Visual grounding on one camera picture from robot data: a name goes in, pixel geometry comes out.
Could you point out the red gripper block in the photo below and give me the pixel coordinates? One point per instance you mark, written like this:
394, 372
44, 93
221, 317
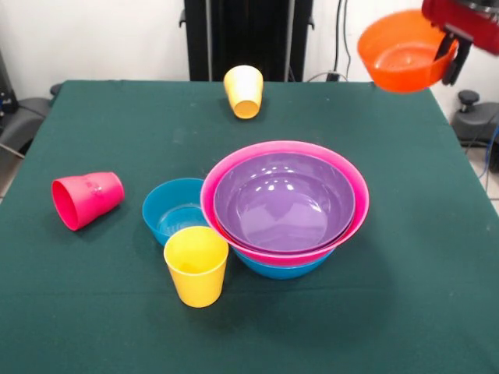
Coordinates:
479, 25

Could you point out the small orange plastic bowl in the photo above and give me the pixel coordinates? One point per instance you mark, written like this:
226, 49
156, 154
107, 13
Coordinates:
401, 74

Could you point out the pink plastic bowl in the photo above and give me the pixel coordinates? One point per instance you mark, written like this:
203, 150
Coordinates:
362, 202

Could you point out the purple plastic bowl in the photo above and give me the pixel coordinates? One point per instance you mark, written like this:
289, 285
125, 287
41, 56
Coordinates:
288, 250
284, 202

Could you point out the small blue plastic bowl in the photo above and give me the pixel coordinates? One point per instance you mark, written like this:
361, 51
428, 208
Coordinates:
171, 210

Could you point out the black equipment base with knob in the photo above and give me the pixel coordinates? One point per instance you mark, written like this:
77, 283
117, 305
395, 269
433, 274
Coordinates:
477, 121

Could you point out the yellow plastic cup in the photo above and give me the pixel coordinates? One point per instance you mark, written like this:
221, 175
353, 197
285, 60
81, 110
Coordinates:
246, 110
196, 278
243, 83

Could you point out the large blue plastic bowl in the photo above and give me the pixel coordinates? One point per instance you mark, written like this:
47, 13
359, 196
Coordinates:
280, 272

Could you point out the dark green tablecloth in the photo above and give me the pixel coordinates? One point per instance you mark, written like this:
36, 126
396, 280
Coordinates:
273, 339

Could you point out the red plastic cup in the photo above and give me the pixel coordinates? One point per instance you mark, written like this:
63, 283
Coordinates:
89, 196

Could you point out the black round knob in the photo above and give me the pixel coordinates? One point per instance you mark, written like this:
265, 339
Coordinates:
55, 89

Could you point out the black padded equipment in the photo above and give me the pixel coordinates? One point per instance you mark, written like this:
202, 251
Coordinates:
27, 117

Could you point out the dark device box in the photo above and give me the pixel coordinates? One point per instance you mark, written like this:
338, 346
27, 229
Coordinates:
6, 97

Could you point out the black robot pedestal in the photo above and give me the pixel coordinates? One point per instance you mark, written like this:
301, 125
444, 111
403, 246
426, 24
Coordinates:
249, 39

